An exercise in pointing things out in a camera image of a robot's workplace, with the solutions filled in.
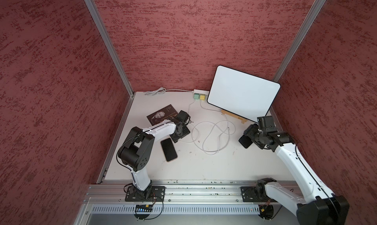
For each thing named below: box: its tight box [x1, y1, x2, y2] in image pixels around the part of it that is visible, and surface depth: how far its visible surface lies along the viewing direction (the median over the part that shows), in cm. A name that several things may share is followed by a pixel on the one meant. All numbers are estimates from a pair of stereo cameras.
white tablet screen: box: [207, 65, 281, 123], surface depth 94 cm
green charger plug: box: [193, 92, 200, 101], surface depth 119 cm
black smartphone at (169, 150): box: [160, 138, 178, 162], surface depth 90 cm
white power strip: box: [192, 89, 210, 100], surface depth 120 cm
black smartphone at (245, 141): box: [238, 134, 253, 149], surface depth 81 cm
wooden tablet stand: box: [220, 109, 248, 124], surface depth 105 cm
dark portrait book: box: [146, 104, 179, 127], surface depth 108 cm
